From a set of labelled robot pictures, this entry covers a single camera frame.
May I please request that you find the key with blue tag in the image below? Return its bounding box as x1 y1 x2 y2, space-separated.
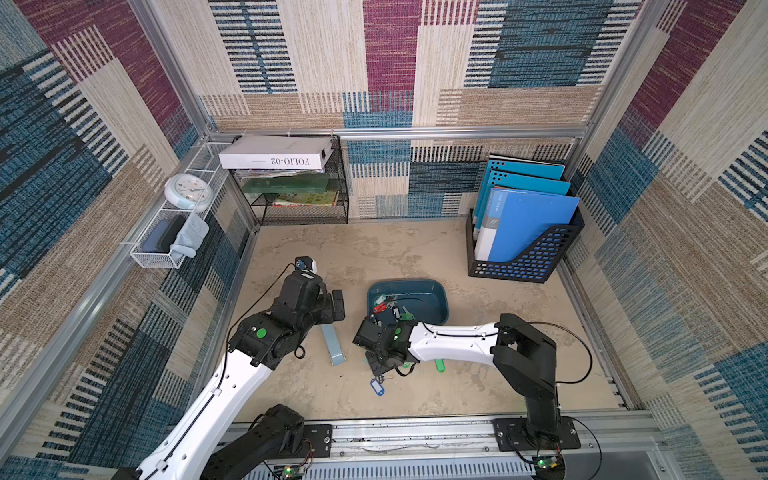
370 376 385 396

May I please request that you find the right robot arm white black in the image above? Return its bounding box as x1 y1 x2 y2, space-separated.
353 313 561 439

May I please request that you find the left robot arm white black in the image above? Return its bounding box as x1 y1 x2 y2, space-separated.
113 256 345 479

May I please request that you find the teal plastic storage box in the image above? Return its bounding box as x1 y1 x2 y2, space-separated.
367 279 449 326

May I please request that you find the white folio box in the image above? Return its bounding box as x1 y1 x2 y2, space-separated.
219 135 332 170

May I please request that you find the light blue rectangular case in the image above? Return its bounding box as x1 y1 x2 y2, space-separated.
321 324 346 366

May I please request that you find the colourful magazine on shelf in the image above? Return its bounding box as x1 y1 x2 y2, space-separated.
273 190 338 207

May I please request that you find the green book on shelf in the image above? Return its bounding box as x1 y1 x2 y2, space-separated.
241 173 329 194

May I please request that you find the light blue cloth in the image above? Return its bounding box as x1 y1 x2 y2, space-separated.
169 213 209 262

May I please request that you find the dark blue pouch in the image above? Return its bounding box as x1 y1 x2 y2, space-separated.
141 215 186 253

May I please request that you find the round white clock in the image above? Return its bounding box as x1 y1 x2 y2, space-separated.
164 173 214 213

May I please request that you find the black mesh file holder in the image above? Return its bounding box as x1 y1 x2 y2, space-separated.
465 208 584 284

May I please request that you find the blue clip file folder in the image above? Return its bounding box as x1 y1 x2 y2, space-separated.
474 187 580 263

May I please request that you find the teal spiral notebook front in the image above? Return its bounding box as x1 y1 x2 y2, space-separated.
474 169 571 228

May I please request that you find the teal spiral notebook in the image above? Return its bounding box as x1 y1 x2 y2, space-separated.
474 169 571 228
485 154 565 180

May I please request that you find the teal spiral notebook back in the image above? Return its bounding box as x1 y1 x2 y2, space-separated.
485 154 565 180

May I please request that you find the black wire shelf rack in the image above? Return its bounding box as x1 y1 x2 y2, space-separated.
232 135 350 227

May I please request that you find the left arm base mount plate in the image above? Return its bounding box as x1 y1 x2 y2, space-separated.
295 423 333 459

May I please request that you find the white wire wall basket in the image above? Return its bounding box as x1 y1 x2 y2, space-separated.
130 142 228 269

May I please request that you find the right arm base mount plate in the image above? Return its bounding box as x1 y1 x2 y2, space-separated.
492 417 582 452

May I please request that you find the aluminium front rail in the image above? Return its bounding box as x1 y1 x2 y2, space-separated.
227 409 667 480

